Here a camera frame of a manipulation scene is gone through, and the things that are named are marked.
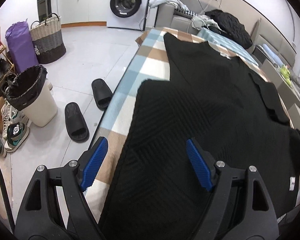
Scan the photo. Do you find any black knit sweater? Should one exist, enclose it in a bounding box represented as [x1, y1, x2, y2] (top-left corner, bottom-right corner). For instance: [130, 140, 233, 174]
[98, 33, 300, 239]

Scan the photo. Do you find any black slipper near bin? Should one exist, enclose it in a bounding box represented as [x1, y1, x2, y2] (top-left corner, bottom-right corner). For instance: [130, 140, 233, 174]
[64, 102, 90, 143]

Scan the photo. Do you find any white green sneaker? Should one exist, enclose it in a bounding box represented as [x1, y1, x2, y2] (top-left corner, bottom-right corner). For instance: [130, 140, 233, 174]
[5, 122, 30, 153]

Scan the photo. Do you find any grey bedside cabinet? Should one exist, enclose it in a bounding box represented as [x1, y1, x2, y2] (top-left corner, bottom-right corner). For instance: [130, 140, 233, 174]
[261, 60, 300, 120]

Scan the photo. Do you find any white bin with black bag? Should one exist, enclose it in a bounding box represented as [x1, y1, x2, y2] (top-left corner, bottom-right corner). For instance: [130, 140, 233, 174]
[6, 65, 58, 127]

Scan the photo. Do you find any black slipper near bed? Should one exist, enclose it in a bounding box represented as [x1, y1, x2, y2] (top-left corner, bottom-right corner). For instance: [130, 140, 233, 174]
[91, 79, 113, 111]

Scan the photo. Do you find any green toy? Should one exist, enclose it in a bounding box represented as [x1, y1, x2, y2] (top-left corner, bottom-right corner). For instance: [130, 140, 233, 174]
[280, 65, 292, 87]

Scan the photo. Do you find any plaid checked blanket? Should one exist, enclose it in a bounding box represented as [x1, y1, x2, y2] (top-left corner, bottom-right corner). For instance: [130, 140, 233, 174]
[86, 30, 298, 220]

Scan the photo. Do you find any woven laundry basket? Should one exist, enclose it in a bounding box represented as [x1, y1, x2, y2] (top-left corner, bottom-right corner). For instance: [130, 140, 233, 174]
[30, 13, 66, 64]

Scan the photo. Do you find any purple plastic bag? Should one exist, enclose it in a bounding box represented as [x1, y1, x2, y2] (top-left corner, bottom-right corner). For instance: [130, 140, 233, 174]
[5, 21, 38, 73]

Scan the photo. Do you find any teal checked cloth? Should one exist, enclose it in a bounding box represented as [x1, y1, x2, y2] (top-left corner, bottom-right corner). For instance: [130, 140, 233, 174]
[197, 28, 258, 67]

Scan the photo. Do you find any black quilted jacket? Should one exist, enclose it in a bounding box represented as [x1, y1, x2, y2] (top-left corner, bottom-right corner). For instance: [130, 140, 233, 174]
[205, 9, 253, 49]

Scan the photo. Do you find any grey sofa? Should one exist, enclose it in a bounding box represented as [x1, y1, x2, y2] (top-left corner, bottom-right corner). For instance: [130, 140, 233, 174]
[154, 0, 216, 34]

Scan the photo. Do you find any white washing machine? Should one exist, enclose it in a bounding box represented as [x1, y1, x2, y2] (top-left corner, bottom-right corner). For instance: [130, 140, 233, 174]
[107, 0, 149, 31]

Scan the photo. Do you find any light grey blanket on sofa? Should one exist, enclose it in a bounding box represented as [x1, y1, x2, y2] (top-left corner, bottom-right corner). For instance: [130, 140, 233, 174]
[148, 0, 189, 11]

